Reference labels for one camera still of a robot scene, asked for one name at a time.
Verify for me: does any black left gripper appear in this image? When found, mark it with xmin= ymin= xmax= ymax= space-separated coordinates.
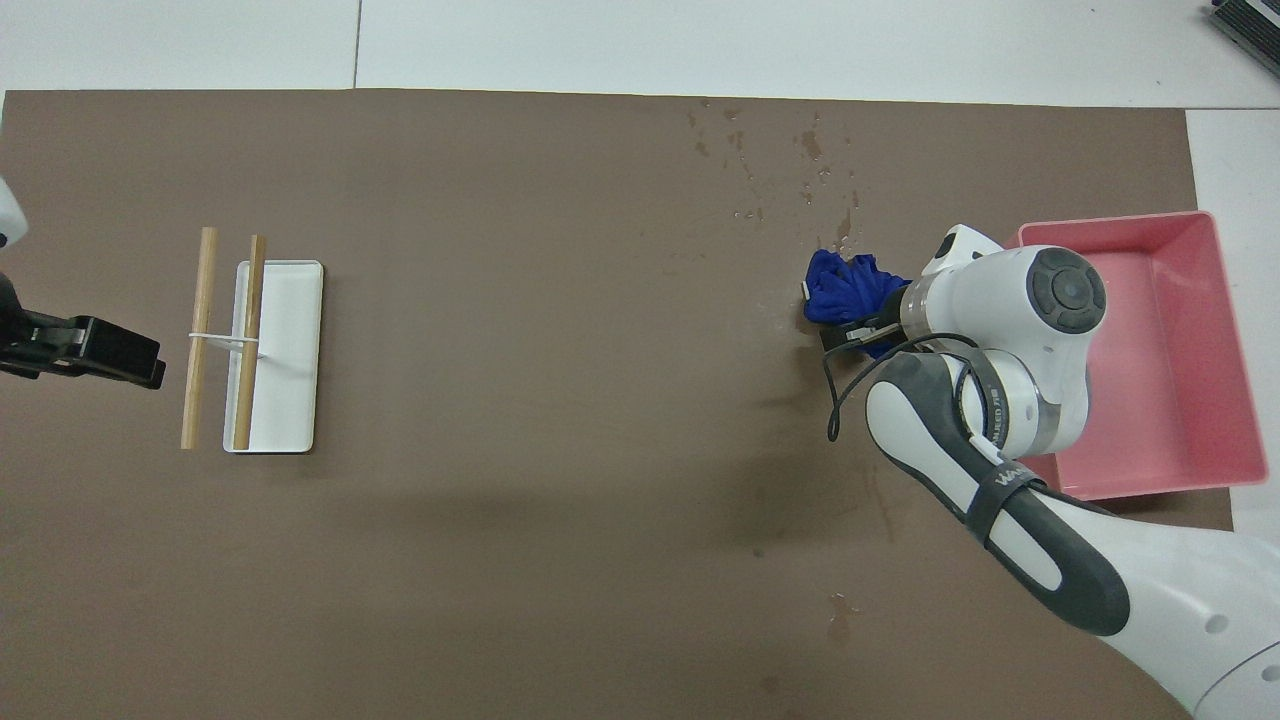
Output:
xmin=0 ymin=270 xmax=166 ymax=391

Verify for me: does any grey ribbed device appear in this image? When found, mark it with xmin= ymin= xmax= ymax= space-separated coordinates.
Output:
xmin=1205 ymin=0 xmax=1280 ymax=51

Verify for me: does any spilled water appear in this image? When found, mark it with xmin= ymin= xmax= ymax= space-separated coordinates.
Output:
xmin=685 ymin=98 xmax=871 ymax=286

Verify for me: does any long wooden rack rod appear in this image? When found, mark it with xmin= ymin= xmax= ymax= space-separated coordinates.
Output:
xmin=180 ymin=227 xmax=219 ymax=450

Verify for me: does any blue cloth towel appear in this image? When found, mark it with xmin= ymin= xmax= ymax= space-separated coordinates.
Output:
xmin=803 ymin=250 xmax=913 ymax=359

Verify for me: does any brown table mat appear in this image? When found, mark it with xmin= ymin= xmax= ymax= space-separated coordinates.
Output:
xmin=0 ymin=88 xmax=1259 ymax=720

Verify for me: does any pink plastic bin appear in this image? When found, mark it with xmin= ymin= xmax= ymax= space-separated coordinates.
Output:
xmin=1018 ymin=210 xmax=1269 ymax=501

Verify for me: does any short wooden rack rod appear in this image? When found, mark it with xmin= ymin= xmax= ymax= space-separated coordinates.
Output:
xmin=232 ymin=235 xmax=268 ymax=450

